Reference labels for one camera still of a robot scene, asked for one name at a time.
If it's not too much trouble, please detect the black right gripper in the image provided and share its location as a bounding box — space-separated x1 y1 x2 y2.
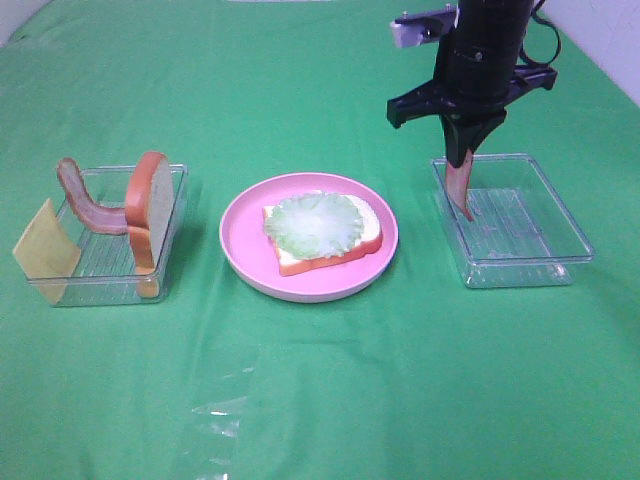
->
386 34 557 168

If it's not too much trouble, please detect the pink ham strip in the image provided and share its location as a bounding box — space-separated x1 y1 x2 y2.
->
445 149 474 222

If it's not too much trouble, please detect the bread slice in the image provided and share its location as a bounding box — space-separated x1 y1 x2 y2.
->
262 190 383 276
125 151 174 276

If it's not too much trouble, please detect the green lettuce leaf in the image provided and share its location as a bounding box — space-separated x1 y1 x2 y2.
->
263 192 365 260

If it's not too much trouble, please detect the wavy bacon strip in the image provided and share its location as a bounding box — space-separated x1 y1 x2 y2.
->
56 158 128 235

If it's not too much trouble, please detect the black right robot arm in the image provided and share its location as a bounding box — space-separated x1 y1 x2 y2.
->
386 1 557 168

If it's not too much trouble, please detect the clear right plastic container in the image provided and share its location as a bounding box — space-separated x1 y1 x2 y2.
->
431 153 595 289

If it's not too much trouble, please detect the clear plastic container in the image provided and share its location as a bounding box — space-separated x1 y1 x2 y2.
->
52 164 188 307
431 153 595 289

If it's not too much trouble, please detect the pink round plate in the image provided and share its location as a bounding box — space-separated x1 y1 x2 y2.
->
219 172 399 303

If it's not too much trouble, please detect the green tablecloth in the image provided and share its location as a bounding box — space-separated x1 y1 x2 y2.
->
1 1 639 479

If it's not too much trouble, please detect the clear left plastic container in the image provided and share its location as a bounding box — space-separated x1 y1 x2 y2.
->
52 164 188 307

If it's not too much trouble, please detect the clear tape patch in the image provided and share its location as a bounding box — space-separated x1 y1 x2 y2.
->
184 345 258 479

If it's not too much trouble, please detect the yellow cheese slice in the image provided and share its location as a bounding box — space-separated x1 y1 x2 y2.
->
12 198 81 305

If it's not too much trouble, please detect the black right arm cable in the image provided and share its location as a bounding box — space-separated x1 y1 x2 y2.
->
519 0 563 69

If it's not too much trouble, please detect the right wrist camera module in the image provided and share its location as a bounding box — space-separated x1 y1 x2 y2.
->
390 4 459 48

